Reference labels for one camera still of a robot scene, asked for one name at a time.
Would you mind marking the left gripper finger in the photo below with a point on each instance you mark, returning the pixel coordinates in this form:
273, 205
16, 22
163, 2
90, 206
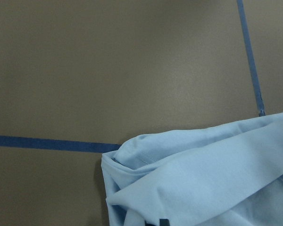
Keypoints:
163, 222

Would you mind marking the light blue t-shirt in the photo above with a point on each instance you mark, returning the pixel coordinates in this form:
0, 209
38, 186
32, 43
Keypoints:
228, 175

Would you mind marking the brown paper table cover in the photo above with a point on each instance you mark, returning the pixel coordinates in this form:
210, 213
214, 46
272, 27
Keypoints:
105, 71

